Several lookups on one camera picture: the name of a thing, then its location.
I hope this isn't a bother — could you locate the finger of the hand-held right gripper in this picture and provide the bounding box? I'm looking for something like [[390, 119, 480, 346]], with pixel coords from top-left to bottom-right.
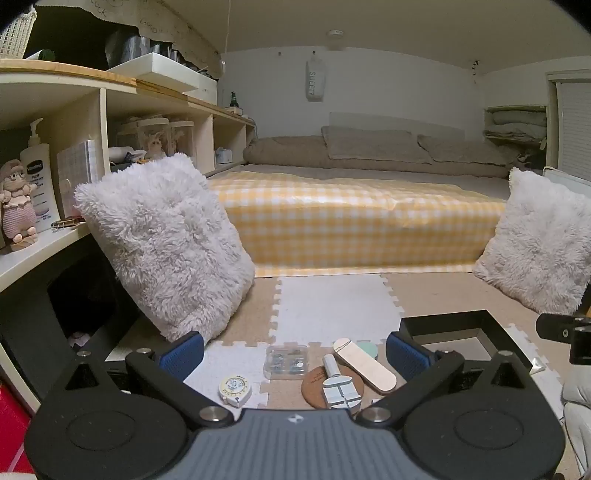
[[536, 312, 575, 343]]

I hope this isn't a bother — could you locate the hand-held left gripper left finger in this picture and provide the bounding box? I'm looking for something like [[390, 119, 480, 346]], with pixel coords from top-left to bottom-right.
[[44, 331, 236, 432]]

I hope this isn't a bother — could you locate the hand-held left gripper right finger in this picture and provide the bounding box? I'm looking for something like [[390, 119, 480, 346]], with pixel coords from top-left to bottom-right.
[[355, 331, 548, 431]]

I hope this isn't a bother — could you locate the oval wooden board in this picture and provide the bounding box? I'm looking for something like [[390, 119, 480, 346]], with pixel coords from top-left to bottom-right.
[[332, 338, 398, 396]]

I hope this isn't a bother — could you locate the black cardboard box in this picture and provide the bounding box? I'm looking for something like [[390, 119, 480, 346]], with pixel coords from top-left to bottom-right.
[[398, 310, 540, 372]]

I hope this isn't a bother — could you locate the white round tape measure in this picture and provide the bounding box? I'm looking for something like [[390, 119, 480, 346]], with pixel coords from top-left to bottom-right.
[[218, 375, 253, 408]]

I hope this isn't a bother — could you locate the white watch link remover tool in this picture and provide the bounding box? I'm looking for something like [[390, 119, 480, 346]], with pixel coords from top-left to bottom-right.
[[321, 354, 361, 409]]

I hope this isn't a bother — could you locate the round cork coaster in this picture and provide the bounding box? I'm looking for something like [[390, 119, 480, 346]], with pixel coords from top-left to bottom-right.
[[301, 364, 365, 411]]

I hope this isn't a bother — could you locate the clear plastic bag of parts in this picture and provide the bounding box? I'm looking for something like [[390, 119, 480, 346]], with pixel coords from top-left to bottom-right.
[[263, 344, 309, 380]]

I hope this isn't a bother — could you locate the white foam mat tile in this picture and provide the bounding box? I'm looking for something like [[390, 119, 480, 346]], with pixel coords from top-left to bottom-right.
[[272, 274, 400, 348], [507, 323, 565, 407], [182, 344, 279, 409]]

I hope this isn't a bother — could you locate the beige foam floor mat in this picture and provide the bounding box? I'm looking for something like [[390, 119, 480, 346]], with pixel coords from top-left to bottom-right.
[[113, 272, 561, 411]]

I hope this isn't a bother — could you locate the white cloth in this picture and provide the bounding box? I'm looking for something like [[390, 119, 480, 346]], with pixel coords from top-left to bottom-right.
[[561, 382, 591, 468]]

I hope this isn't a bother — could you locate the beige fluffy rug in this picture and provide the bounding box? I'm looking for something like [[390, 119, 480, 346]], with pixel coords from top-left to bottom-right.
[[472, 167, 591, 315]]

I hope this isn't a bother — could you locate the large fluffy white pillow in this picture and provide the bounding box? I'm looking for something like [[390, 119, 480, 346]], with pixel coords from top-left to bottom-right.
[[74, 152, 257, 343]]

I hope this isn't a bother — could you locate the yellow checked bed sheet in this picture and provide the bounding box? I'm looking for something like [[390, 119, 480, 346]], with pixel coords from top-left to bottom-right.
[[205, 170, 509, 278]]

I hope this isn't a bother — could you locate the red storage box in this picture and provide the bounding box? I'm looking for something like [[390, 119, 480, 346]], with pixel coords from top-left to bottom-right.
[[0, 376, 36, 476]]

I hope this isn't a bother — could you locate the beige bed pillow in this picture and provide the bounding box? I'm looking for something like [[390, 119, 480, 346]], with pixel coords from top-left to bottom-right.
[[418, 134, 509, 166], [322, 126, 433, 164]]

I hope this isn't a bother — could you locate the white window blind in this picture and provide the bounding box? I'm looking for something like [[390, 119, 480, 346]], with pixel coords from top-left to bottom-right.
[[547, 71, 591, 182]]

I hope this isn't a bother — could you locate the stack of folded blankets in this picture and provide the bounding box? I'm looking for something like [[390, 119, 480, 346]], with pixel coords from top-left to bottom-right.
[[482, 105, 548, 149]]

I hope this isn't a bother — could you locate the checked notebook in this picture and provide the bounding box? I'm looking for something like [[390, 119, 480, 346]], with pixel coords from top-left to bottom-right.
[[56, 137, 100, 218]]

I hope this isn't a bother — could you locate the rabbit figurine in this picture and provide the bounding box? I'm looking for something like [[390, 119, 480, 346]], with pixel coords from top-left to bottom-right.
[[145, 130, 167, 160]]

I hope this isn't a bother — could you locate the white lotion pump bottle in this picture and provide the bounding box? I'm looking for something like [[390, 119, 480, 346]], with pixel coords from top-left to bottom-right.
[[19, 117, 61, 234]]

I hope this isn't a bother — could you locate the pink doll figurine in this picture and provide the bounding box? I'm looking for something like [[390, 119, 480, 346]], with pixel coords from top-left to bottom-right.
[[0, 159, 39, 253]]

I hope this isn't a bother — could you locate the beige duvet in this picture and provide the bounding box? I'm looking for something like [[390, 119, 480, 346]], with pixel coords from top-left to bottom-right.
[[242, 135, 514, 179]]

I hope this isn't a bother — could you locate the white wooden shelf unit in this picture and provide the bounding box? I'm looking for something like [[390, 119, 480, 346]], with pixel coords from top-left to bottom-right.
[[0, 59, 257, 416]]

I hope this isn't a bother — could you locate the white rectangular tray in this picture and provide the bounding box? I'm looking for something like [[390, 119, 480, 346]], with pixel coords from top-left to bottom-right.
[[108, 52, 218, 105]]

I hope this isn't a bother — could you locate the white woven basket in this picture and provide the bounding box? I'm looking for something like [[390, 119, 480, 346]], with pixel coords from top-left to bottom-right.
[[0, 4, 38, 60]]

